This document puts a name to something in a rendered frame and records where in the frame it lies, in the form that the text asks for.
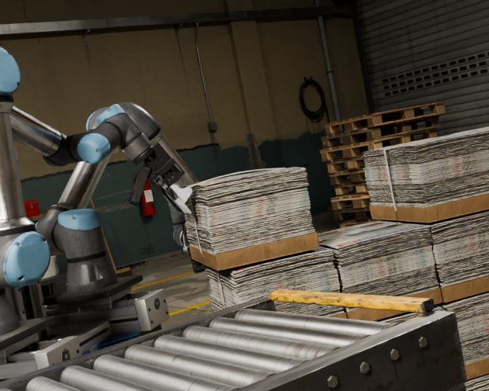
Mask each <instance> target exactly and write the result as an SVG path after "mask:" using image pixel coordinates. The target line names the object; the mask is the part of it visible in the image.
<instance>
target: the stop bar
mask: <svg viewBox="0 0 489 391"><path fill-rule="evenodd" d="M270 298H271V300H272V301H279V302H289V303H307V304H317V305H327V306H345V307H355V308H365V309H375V310H393V311H403V312H412V313H427V312H429V311H432V310H434V309H435V305H434V301H433V299H428V298H414V297H402V296H376V295H363V294H350V293H337V292H311V291H299V290H285V289H277V290H275V291H272V292H270Z"/></svg>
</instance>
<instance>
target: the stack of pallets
mask: <svg viewBox="0 0 489 391"><path fill-rule="evenodd" d="M444 105H445V104H444V101H443V102H435V103H430V104H425V105H420V106H412V107H407V108H403V109H394V110H390V111H385V112H376V113H372V114H368V115H364V116H357V117H353V118H350V119H343V120H339V121H335V122H331V123H325V124H324V127H325V130H326V136H324V137H321V140H322V141H323V149H322V150H320V152H321V158H322V162H323V161H325V164H326V165H327V166H328V174H329V177H330V180H331V185H333V186H334V189H335V192H336V195H335V196H336V197H334V198H331V204H332V208H333V212H334V215H335V222H338V225H339V226H340V228H344V227H350V226H353V224H363V223H375V222H377V221H380V220H378V219H372V217H371V212H370V208H369V206H370V203H371V201H370V197H369V193H368V191H369V190H368V188H367V184H366V183H367V181H365V180H366V176H365V170H363V169H364V168H365V166H364V165H365V162H364V158H363V155H364V154H363V152H364V151H365V150H364V149H363V147H364V146H368V151H371V150H374V149H377V148H381V147H389V146H391V145H390V140H396V141H397V144H404V143H408V142H412V141H414V135H419V134H423V137H424V139H428V138H433V137H437V133H436V127H440V125H439V114H443V113H446V112H445V106H444ZM428 108H431V112H432V114H428V115H424V112H423V109H428ZM435 115H436V116H435ZM423 117H424V118H423ZM424 121H425V124H426V128H422V129H418V125H417V123H420V122H424ZM341 124H344V125H345V130H344V131H340V129H339V125H341ZM395 126H396V127H397V132H398V133H394V127H395ZM328 135H329V136H328ZM349 135H350V136H349ZM366 136H367V138H366ZM337 137H342V140H343V144H337V142H336V138H337ZM325 148H326V149H325ZM341 150H342V153H343V155H342V156H339V157H336V155H335V152H336V151H341ZM344 162H347V164H348V167H347V168H341V165H340V163H344ZM344 175H350V179H347V180H345V178H344ZM352 186H355V188H356V190H354V191H351V192H349V190H348V187H352ZM345 200H352V203H350V204H347V205H346V202H345ZM348 213H355V215H353V216H349V215H348Z"/></svg>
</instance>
